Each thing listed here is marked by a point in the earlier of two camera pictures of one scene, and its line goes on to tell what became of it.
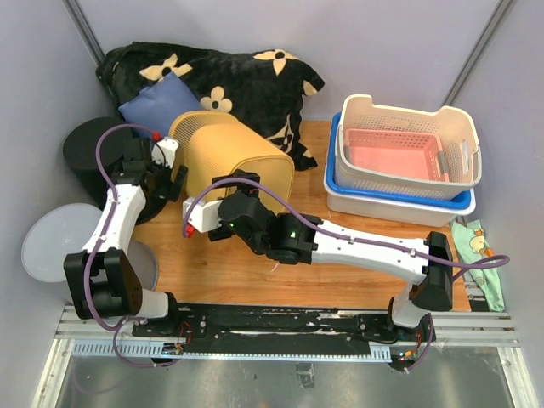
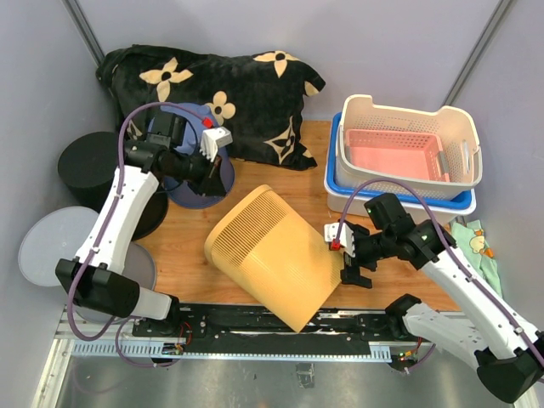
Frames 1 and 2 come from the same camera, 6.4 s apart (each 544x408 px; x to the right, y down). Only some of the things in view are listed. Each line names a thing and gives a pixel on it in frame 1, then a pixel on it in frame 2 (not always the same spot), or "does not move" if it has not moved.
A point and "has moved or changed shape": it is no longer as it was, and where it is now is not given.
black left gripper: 171,190 → 212,184
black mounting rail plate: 249,330 does not move
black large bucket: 80,148 has moved or changed shape
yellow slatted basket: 213,144 → 275,257
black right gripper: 223,231 → 350,274
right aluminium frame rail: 496,18 does not move
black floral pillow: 268,88 does not move
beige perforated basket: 417,152 does not move
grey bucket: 56,231 does not move
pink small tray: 395,154 does not move
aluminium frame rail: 83,31 does not move
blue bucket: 156,106 → 197,119
